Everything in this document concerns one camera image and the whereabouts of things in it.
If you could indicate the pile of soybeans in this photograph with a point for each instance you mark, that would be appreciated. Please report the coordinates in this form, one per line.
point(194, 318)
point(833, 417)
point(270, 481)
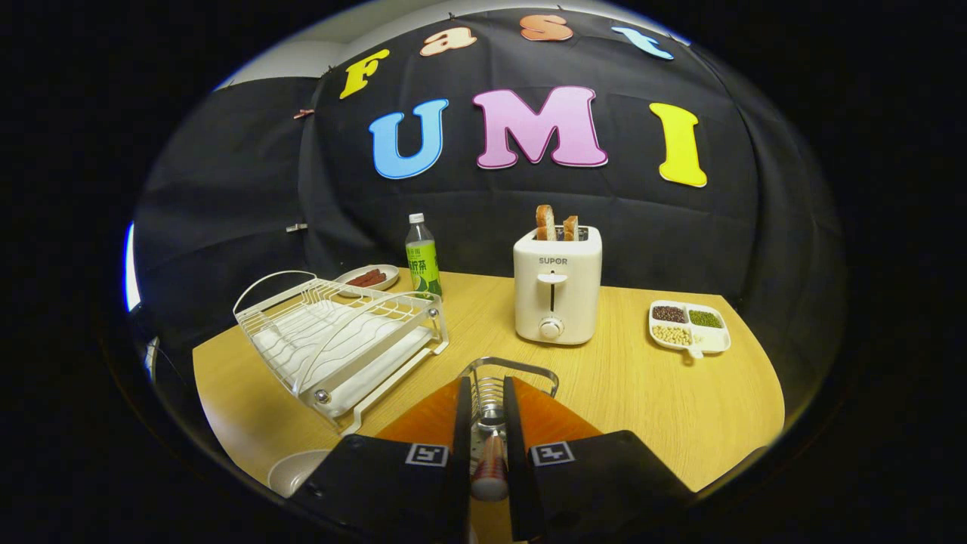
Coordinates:
point(671, 335)

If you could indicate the brown meat piece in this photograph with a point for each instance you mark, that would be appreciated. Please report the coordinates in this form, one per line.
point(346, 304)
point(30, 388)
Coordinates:
point(361, 281)
point(374, 274)

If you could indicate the green label drink bottle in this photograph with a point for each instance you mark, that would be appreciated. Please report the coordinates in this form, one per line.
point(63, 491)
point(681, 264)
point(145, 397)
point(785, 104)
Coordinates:
point(423, 264)

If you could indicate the white plate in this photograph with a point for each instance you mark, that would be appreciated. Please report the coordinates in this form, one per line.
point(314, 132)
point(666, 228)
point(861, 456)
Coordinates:
point(291, 472)

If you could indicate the toast slice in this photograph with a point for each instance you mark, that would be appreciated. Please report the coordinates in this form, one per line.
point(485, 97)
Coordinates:
point(571, 229)
point(545, 224)

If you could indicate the white divided dish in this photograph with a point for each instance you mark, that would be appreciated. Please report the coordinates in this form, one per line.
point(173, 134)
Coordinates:
point(710, 341)

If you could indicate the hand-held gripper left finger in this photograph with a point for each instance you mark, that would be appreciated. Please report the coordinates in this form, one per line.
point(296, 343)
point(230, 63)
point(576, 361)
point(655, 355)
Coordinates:
point(378, 483)

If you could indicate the small beige plate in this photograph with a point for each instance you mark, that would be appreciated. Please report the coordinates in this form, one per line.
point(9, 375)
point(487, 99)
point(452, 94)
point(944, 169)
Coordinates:
point(390, 270)

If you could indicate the black backdrop cloth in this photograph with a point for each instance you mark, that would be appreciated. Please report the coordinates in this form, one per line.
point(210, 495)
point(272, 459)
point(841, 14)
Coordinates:
point(453, 196)

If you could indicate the white toaster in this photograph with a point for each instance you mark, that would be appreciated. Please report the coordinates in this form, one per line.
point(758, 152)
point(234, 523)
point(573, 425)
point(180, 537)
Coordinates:
point(574, 295)

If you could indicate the pile of red beans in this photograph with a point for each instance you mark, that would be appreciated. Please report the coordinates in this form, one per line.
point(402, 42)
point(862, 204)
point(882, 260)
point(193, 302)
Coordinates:
point(669, 313)

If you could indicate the metal mesh basket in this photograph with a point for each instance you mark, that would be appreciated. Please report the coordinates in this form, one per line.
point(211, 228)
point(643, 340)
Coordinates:
point(521, 368)

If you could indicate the pile of green beans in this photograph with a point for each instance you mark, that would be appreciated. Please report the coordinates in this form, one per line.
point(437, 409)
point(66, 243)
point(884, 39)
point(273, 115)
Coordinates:
point(705, 319)

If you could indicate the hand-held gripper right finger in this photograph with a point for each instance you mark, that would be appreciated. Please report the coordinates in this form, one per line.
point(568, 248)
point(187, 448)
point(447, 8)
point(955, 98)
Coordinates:
point(517, 468)

